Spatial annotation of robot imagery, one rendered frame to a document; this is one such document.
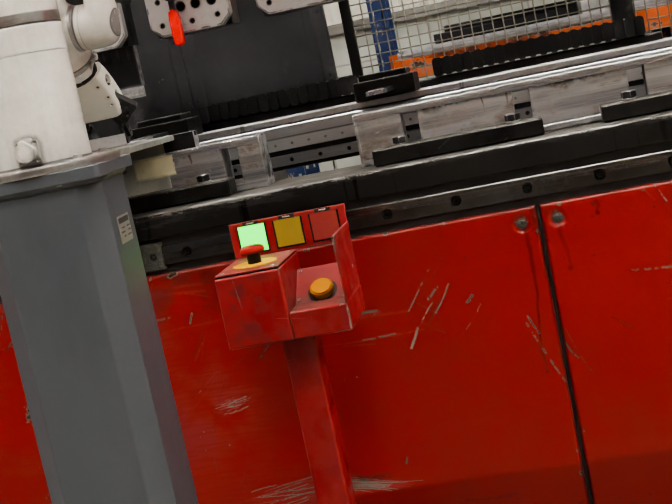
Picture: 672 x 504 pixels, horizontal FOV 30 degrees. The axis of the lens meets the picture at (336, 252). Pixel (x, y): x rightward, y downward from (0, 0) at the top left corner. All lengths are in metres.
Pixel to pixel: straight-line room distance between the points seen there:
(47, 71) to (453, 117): 0.87
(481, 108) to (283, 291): 0.54
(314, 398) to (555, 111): 0.66
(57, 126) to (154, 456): 0.44
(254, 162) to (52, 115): 0.75
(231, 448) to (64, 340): 0.74
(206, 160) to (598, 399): 0.82
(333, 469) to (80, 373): 0.58
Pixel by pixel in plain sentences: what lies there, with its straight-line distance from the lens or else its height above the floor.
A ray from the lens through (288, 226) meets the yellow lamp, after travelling 2.08.
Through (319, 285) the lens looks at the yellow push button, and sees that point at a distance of 2.00.
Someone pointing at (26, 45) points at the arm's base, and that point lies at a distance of 1.62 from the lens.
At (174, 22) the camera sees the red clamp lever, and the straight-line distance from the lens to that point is 2.27.
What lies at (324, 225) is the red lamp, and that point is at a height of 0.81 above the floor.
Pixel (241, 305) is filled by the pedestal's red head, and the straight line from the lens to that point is 1.96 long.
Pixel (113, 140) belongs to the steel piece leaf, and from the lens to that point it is 2.29.
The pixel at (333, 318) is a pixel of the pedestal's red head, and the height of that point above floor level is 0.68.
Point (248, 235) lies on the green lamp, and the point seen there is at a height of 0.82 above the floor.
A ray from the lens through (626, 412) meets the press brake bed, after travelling 2.22.
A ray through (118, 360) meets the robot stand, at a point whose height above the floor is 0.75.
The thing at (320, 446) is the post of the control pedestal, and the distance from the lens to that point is 2.05.
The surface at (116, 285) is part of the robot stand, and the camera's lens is 1.60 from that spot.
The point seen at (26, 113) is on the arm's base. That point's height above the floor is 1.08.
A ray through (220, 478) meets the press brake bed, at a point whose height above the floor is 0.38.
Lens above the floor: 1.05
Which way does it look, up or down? 8 degrees down
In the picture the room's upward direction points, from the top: 12 degrees counter-clockwise
